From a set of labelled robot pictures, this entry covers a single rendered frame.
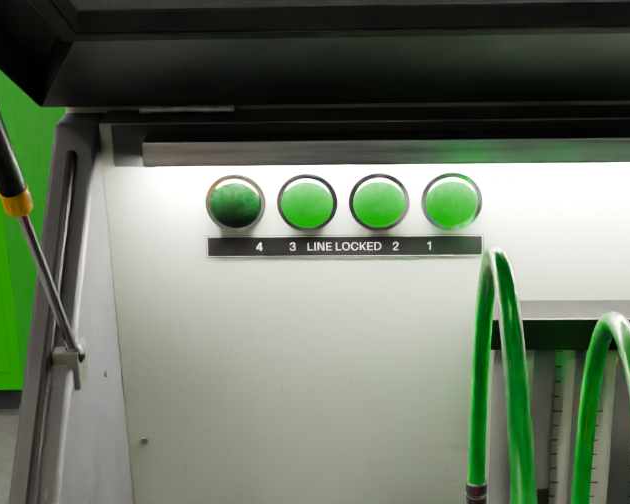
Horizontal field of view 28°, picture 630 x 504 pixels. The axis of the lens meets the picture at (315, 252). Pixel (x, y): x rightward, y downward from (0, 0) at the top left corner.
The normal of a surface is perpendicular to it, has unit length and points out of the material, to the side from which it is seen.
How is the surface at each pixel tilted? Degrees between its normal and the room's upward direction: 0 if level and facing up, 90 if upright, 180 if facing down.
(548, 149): 90
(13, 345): 90
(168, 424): 90
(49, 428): 43
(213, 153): 90
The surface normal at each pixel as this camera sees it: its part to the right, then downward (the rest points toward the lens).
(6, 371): -0.04, 0.37
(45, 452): -0.05, -0.43
